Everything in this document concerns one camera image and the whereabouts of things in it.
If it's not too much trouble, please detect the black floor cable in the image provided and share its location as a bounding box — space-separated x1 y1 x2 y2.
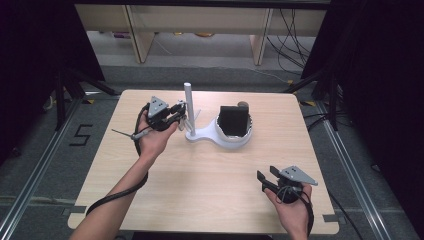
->
328 190 365 240

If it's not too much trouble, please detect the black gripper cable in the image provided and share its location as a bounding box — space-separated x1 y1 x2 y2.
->
275 185 315 238
85 102 151 217

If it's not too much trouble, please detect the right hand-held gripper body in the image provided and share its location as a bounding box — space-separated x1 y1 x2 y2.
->
276 165 319 205

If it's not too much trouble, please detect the light wooden desk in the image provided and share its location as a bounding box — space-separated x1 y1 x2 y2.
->
73 3 328 66

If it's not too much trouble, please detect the black curtain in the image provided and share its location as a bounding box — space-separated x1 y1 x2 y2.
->
0 0 105 166
300 0 424 239

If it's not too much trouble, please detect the white tree-shaped key stand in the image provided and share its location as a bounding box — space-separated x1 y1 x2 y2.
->
182 81 253 150

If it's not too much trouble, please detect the black metal stand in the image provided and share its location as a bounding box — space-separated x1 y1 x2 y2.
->
54 65 121 132
282 65 342 132

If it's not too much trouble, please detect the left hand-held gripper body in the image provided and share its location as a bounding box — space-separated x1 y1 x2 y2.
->
146 96 178 132

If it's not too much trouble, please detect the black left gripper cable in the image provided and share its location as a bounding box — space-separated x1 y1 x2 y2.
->
85 102 151 217

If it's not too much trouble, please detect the grey cable plug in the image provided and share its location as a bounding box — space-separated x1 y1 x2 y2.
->
111 128 152 141

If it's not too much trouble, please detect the aluminium floor rail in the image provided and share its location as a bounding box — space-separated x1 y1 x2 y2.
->
0 97 83 240
314 99 394 240

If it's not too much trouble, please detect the person's right hand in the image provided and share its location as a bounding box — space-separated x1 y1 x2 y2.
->
264 183 313 233

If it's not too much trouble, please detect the bundle of black cables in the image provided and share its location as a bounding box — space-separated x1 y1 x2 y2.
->
265 8 317 76

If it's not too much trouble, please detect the black wallet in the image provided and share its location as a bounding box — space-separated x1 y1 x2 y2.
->
218 105 251 138

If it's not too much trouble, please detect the person's left hand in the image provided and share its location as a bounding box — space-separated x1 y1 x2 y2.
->
136 111 180 161

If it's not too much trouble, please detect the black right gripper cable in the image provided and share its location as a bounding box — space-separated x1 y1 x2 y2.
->
275 185 315 238

